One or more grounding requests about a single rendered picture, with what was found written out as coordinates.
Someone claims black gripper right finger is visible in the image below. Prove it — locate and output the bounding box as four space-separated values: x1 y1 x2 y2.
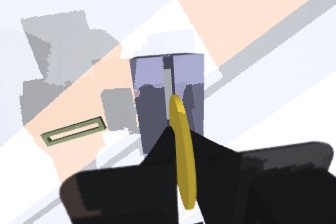
190 130 334 224

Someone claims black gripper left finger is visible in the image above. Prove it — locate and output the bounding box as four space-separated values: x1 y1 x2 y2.
58 126 179 224

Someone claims gold coin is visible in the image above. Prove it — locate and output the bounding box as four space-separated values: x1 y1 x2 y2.
169 95 197 211

